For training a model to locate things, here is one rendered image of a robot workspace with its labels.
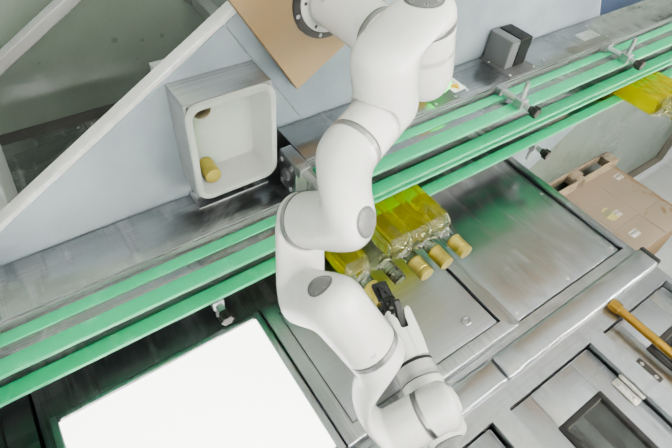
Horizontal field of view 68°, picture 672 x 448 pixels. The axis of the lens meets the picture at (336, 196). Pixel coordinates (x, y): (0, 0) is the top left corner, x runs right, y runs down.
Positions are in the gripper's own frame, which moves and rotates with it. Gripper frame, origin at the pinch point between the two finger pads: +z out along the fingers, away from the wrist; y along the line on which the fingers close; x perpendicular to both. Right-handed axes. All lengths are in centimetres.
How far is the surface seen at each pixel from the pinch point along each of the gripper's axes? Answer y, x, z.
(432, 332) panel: -12.5, -12.1, -4.7
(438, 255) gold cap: 1.3, -15.5, 5.2
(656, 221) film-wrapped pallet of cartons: -238, -364, 130
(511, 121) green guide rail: 6, -53, 37
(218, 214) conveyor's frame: 6.2, 26.8, 25.2
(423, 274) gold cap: 1.3, -10.2, 1.7
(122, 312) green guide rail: 4.6, 47.0, 8.4
